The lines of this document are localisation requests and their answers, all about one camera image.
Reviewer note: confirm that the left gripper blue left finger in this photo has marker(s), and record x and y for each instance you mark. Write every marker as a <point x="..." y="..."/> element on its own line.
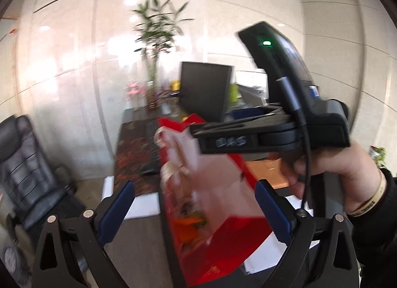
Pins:
<point x="111" y="212"/>

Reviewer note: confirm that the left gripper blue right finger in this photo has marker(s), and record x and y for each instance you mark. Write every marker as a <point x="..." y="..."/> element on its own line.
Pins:
<point x="278" y="211"/>

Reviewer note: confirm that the red paper gift bag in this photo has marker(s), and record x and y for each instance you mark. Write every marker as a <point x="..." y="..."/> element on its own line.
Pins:
<point x="213" y="216"/>

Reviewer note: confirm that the person's right hand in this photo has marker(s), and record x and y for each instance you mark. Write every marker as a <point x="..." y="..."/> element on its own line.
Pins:
<point x="363" y="182"/>

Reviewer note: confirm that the white printer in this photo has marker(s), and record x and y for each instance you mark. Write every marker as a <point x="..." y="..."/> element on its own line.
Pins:
<point x="246" y="102"/>

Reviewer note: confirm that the brown leather notebook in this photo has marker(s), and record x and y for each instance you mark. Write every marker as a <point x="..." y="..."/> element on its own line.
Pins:
<point x="269" y="170"/>

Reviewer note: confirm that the black leather armchair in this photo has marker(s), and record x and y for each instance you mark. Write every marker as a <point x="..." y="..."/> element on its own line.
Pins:
<point x="28" y="179"/>

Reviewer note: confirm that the black monitor left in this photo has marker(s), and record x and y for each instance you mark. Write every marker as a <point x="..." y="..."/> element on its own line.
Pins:
<point x="204" y="89"/>

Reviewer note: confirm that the black keyboard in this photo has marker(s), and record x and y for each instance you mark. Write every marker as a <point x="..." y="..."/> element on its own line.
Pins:
<point x="154" y="150"/>

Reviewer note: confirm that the pink water bottle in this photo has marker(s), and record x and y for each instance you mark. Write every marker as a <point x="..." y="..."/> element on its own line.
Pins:
<point x="135" y="92"/>

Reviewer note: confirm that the purple leaf plant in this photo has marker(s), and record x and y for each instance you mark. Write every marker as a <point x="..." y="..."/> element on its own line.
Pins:
<point x="165" y="99"/>

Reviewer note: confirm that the bamboo plant in vase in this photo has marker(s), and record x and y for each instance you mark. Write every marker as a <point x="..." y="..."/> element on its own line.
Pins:
<point x="159" y="25"/>

